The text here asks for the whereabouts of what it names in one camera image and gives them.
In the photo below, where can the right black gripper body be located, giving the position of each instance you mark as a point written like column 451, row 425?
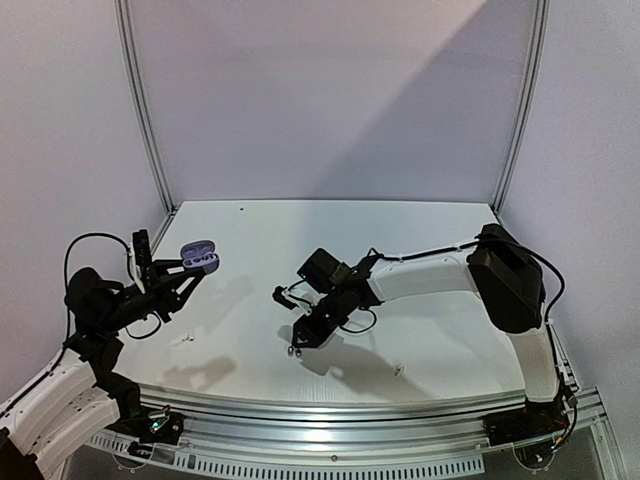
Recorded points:
column 320, row 318

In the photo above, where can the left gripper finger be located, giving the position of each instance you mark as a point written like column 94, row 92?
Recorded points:
column 182, row 285
column 166, row 267

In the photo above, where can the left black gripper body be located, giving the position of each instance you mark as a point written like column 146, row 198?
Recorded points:
column 156, row 295

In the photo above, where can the blue-grey earbud charging case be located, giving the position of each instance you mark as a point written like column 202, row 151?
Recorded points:
column 200, row 254

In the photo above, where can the dark round earbud pair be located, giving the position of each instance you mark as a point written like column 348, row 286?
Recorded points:
column 206, row 259

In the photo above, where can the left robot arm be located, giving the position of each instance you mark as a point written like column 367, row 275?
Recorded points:
column 79, row 393

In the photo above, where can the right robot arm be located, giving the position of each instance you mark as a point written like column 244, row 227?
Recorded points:
column 506, row 276

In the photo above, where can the white earbud charging case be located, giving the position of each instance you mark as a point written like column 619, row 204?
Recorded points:
column 484, row 289

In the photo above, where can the silver ear-hook earbud pair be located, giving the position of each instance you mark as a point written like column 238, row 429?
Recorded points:
column 294, row 352

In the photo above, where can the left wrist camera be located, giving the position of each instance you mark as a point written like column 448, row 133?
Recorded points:
column 140, row 260

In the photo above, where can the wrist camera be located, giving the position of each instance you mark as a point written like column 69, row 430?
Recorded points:
column 299, row 296
column 140, row 260

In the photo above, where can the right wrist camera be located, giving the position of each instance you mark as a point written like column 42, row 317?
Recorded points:
column 299, row 296

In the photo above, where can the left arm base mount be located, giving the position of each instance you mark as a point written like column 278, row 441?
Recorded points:
column 149, row 425

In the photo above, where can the perforated cable tray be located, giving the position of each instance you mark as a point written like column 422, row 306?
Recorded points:
column 223, row 463

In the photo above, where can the front aluminium rail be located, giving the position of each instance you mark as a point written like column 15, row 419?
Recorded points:
column 261, row 424

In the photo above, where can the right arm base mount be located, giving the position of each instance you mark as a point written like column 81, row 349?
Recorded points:
column 532, row 420

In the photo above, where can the left aluminium frame post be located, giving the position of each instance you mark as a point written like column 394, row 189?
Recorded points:
column 124, row 20

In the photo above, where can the aluminium frame post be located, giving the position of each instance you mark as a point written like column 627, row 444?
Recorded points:
column 124, row 20
column 526, row 97

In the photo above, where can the right aluminium frame post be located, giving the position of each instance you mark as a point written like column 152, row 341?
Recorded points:
column 526, row 97

